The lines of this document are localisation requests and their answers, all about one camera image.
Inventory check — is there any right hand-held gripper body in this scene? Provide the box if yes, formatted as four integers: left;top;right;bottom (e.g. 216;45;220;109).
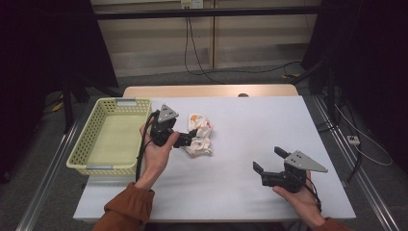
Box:
260;149;329;194

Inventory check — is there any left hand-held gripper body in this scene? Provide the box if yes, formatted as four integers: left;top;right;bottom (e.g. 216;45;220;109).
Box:
149;103;192;149

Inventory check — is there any white cloth with colourful print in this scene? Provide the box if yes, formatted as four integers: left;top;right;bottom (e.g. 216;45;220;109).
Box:
184;113;215;158

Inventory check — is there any pale yellow perforated plastic basket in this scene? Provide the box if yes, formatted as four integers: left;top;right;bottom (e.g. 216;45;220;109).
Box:
65;97;154;177

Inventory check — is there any person's right hand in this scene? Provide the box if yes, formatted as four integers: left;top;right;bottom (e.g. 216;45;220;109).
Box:
272;169;327;229

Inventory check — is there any person's left hand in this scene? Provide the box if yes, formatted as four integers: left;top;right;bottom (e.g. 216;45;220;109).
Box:
134;123;182;192

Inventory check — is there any white table cover sheet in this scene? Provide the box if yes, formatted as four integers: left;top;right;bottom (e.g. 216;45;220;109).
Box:
72;95;356;223

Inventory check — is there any black metal stand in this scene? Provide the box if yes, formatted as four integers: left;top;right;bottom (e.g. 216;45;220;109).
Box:
60;72;94;135

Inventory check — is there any black horizontal metal bar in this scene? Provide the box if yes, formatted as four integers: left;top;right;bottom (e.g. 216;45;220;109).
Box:
92;5;321;21

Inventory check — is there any black curtain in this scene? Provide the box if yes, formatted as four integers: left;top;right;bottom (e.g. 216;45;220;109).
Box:
300;0;408;176
0;0;120;185

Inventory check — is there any right hand-held gripper black cable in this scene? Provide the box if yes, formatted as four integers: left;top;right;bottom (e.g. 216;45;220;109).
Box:
296;172;322;214

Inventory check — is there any hand-held gripper black cable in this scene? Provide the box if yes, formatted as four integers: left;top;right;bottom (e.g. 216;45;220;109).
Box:
296;172;322;214
135;109;161;183

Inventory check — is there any left hand-held gripper black cable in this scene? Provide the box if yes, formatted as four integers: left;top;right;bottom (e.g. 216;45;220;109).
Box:
135;109;161;183

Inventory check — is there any black floor cable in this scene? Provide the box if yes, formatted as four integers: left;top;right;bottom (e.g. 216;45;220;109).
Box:
345;142;364;185

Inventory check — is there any silver metal floor rail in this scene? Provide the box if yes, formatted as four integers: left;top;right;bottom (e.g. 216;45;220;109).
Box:
312;95;402;231
14;118;82;231

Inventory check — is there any black hanging wall cable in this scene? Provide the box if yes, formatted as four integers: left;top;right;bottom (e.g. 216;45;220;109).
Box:
183;16;303;77
188;16;223;85

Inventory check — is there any white floor cable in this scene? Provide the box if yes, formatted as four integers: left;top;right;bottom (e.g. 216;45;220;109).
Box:
334;103;395;167

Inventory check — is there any white wall socket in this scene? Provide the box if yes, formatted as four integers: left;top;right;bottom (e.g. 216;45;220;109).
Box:
180;0;205;10

